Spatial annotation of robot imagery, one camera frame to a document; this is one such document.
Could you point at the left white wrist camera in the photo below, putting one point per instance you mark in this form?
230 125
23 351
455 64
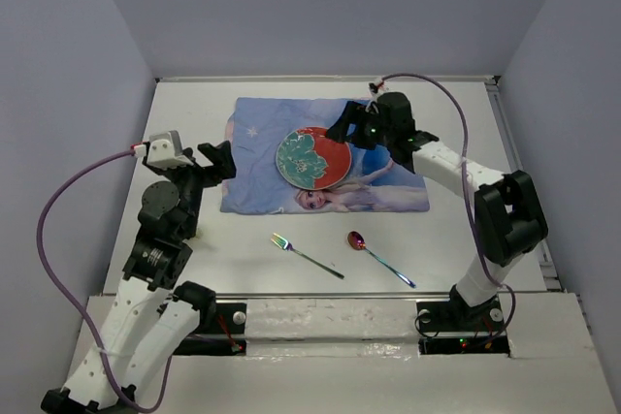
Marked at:
162 151

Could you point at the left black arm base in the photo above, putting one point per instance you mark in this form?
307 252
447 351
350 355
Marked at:
222 335

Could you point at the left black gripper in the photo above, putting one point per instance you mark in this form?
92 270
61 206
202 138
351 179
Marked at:
220 158

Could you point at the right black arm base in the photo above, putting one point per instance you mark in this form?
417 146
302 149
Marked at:
443 334

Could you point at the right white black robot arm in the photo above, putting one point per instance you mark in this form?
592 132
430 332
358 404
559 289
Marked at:
503 209

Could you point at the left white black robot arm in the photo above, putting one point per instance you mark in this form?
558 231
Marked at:
152 313

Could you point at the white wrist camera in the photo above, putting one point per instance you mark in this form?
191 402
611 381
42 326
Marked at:
377 87
162 151

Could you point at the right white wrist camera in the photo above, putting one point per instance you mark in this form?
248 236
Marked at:
377 87

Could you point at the teal and red plate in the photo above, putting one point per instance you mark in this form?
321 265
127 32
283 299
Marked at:
308 160

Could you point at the blue princess print placemat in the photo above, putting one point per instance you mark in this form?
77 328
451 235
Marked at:
256 128

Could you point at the iridescent spoon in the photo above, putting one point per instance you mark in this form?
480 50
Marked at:
357 242

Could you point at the iridescent fork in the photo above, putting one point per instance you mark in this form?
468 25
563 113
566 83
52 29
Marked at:
286 245

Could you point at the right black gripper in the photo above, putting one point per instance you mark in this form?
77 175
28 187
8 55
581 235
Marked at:
354 112

